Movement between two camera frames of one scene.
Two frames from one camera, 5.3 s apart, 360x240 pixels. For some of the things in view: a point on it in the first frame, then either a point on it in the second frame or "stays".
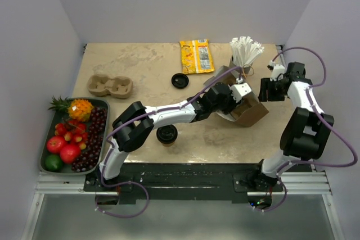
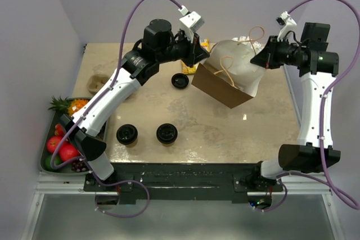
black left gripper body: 228,104 -> 182,49
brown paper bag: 246,113 -> 228,75
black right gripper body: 275,93 -> 288,54
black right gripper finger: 264,86 -> 268,58
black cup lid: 167,134 stays
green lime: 53,163 stays
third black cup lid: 180,80 stays
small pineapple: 60,107 stays
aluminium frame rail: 57,184 stays
